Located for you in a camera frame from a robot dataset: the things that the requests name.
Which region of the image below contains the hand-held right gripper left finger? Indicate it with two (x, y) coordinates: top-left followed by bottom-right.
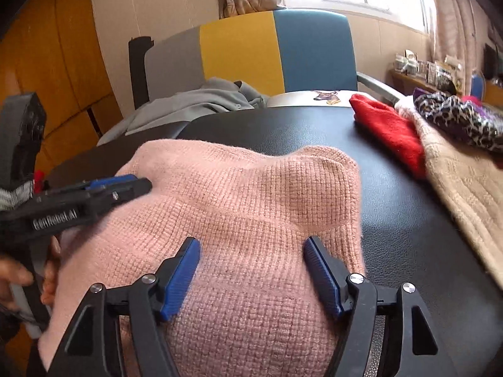
(47, 237), (202, 377)

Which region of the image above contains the person's left hand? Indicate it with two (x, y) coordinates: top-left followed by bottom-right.
(0, 238), (61, 311)

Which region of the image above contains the black screen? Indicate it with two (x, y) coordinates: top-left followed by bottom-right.
(483, 43), (500, 81)

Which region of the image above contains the grey hoodie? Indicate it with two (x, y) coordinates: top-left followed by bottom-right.
(96, 76), (272, 146)

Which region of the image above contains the beige knit sweater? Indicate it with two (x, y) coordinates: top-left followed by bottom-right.
(395, 100), (503, 279)

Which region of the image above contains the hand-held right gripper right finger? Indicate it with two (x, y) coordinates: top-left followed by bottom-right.
(302, 236), (458, 377)

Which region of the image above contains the white printed cushion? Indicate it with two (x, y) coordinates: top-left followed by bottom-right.
(266, 90), (372, 107)

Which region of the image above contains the orange wooden wardrobe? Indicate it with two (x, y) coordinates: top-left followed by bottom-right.
(0, 0), (122, 173)

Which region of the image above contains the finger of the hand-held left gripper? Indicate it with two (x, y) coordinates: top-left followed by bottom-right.
(84, 180), (153, 214)
(80, 175), (139, 192)

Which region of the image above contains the red knit sweater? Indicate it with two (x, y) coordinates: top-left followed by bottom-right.
(349, 93), (427, 181)

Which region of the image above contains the wooden sideboard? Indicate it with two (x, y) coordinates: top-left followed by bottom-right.
(389, 68), (503, 107)

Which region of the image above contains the group of small ornaments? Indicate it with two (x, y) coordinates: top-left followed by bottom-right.
(395, 49), (466, 91)

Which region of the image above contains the grey yellow blue chair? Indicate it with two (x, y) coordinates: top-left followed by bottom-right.
(129, 8), (405, 134)

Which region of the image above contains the pink knit sweater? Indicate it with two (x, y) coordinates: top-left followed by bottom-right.
(37, 139), (368, 377)

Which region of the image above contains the leopard print garment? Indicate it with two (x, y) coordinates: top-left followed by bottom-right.
(414, 92), (503, 152)

